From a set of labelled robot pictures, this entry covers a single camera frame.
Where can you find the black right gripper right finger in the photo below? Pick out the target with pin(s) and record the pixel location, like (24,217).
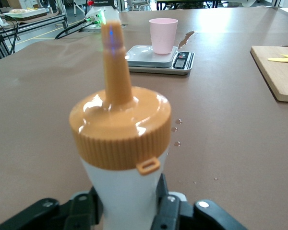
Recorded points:
(182,215)

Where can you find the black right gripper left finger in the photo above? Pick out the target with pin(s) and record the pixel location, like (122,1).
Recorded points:
(62,215)

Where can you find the squeeze bottle with orange cap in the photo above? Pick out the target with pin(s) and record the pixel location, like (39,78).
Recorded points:
(120,124)

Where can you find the pink plastic cup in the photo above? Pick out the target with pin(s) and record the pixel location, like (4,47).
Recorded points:
(163,36)

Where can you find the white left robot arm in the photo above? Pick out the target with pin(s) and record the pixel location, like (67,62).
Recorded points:
(96,10)

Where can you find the brown sauce spill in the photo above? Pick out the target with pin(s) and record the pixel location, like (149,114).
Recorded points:
(186,39)

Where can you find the silver digital kitchen scale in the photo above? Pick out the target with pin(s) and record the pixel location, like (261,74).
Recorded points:
(158,63)

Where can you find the wooden cutting board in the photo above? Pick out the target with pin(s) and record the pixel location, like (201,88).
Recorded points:
(278,76)

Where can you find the yellow plastic knife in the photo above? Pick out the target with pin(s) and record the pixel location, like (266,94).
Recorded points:
(285,60)

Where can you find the white tray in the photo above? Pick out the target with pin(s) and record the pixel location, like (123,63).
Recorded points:
(31,14)

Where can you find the aluminium frame side table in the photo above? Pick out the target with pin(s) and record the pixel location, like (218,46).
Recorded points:
(38,24)

